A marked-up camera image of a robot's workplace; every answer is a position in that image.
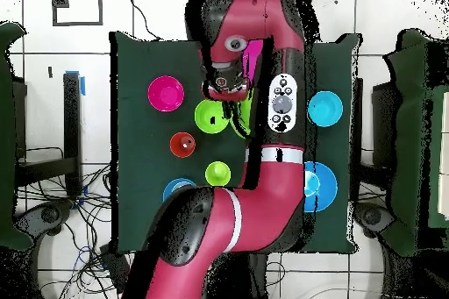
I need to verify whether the black power box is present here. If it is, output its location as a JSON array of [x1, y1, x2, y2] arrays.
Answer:
[[97, 242, 134, 292]]

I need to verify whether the lime green cup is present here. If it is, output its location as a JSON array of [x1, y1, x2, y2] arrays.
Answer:
[[204, 160, 232, 189]]

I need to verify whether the dark green table cloth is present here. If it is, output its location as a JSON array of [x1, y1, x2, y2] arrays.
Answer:
[[111, 31, 360, 254]]

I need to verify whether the tangle of black cables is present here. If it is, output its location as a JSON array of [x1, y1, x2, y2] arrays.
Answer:
[[17, 146, 141, 299]]

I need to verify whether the large pink bowl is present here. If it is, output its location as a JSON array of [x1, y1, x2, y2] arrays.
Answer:
[[240, 38, 265, 82]]

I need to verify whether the small green bowl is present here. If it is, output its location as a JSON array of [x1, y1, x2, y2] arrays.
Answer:
[[193, 97, 232, 135]]

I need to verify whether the small red-pink bowl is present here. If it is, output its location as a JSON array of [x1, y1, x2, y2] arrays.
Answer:
[[146, 75, 186, 113]]

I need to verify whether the green covered side table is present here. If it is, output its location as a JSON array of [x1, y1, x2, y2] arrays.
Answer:
[[384, 28, 449, 257], [0, 21, 32, 251]]

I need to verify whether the medium blue bowl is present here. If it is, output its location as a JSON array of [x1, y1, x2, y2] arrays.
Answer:
[[162, 177, 198, 203]]

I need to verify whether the large blue bowl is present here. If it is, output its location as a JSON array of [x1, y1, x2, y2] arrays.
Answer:
[[303, 161, 339, 213]]

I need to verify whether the black wheel base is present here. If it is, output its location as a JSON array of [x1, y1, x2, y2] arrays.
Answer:
[[353, 200, 394, 236], [27, 200, 73, 236]]

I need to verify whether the small light blue bowl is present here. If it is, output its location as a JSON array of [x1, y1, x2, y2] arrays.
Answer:
[[306, 90, 345, 128]]

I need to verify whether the orange cup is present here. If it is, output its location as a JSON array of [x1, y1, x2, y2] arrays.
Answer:
[[169, 131, 197, 160]]

